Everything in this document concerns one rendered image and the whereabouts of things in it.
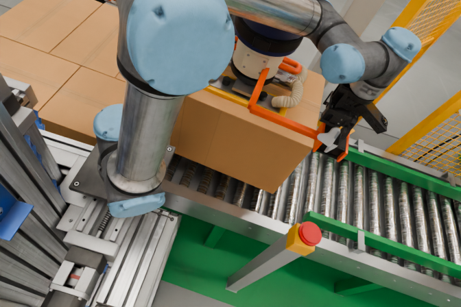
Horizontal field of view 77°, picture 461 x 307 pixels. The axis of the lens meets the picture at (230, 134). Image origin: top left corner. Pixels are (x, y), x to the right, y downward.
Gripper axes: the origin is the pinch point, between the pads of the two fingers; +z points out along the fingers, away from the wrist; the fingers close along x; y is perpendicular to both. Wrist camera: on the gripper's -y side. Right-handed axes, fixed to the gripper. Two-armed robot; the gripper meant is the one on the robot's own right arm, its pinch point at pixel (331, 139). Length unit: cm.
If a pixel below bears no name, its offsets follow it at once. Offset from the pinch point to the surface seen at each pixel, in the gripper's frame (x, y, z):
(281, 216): -6, -10, 72
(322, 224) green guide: -5, -26, 60
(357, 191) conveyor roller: -35, -46, 67
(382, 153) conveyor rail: -63, -57, 62
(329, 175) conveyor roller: -37, -29, 66
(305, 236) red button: 23.5, -3.4, 16.5
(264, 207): -7, 0, 71
